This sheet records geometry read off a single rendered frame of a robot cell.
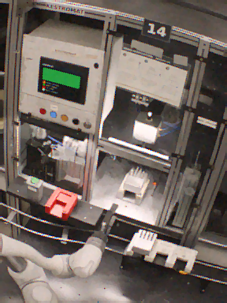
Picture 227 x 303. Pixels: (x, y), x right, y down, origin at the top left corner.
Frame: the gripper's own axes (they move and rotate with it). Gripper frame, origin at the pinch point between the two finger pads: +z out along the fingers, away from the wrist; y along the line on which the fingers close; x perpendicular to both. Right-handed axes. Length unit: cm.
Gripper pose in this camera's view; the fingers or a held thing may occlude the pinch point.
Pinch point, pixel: (113, 214)
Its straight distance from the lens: 228.9
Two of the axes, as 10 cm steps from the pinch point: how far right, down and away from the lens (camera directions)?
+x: -9.3, -3.1, 1.9
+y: 1.2, -7.6, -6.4
